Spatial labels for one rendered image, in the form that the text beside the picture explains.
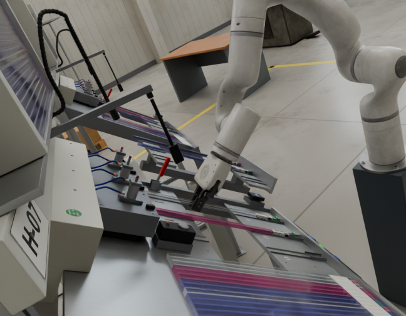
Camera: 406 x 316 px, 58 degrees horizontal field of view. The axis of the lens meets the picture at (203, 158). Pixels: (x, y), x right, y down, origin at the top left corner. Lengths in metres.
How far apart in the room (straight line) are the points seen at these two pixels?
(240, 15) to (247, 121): 0.28
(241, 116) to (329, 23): 0.37
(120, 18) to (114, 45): 0.66
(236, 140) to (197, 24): 9.86
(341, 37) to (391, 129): 0.37
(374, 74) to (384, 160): 0.33
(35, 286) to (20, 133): 0.18
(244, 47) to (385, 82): 0.47
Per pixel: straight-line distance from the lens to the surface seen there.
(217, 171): 1.03
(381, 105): 1.34
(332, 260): 1.10
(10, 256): 0.35
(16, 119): 0.46
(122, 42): 9.54
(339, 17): 1.18
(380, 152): 1.43
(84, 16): 9.27
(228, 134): 1.04
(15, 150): 0.47
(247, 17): 1.02
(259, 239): 1.04
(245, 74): 1.01
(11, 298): 0.38
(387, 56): 1.26
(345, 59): 1.32
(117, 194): 0.82
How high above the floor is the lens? 1.50
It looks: 25 degrees down
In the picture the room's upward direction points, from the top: 23 degrees counter-clockwise
